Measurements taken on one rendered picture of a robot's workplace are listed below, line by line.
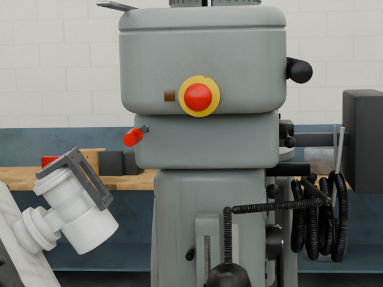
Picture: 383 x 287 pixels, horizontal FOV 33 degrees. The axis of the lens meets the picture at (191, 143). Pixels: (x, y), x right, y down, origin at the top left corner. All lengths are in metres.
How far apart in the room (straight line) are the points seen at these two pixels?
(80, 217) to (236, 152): 0.32
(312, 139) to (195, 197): 0.44
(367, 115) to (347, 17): 4.05
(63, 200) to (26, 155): 4.91
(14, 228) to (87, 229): 0.10
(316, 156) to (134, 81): 4.01
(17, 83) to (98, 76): 0.70
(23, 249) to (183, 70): 0.34
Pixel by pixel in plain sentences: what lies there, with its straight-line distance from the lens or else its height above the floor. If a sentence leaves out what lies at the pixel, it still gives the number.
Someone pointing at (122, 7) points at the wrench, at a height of 1.89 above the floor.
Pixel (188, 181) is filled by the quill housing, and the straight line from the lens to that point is 1.12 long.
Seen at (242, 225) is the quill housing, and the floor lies 1.53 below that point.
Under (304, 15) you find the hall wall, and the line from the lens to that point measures 5.41.
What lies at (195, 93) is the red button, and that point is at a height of 1.77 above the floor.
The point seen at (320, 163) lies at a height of 0.97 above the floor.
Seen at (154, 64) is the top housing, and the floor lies 1.81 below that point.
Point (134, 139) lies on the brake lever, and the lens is 0.95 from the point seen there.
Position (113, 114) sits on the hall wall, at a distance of 5.53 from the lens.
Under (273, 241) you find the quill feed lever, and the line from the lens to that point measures 1.26.
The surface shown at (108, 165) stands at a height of 0.96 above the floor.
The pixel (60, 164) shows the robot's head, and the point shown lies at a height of 1.69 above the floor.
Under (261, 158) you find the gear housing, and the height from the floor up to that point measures 1.65.
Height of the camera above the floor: 1.83
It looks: 8 degrees down
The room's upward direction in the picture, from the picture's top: 1 degrees counter-clockwise
